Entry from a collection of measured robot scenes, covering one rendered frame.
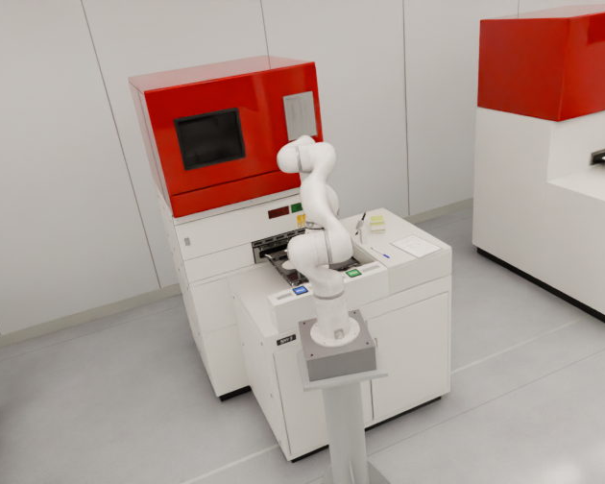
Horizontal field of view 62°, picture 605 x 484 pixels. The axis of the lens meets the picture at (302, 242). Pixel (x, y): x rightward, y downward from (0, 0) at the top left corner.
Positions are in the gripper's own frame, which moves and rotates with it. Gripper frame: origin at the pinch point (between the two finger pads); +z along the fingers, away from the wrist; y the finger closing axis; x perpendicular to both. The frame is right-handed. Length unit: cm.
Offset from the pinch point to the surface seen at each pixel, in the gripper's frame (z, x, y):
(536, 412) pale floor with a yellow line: 75, -99, 77
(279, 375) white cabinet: 49, -4, -26
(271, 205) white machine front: -22.1, 32.2, 9.4
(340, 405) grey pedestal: 49, -38, -33
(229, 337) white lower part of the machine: 53, 53, 6
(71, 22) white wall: -124, 194, 2
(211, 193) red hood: -28, 45, -22
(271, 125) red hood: -62, 25, -4
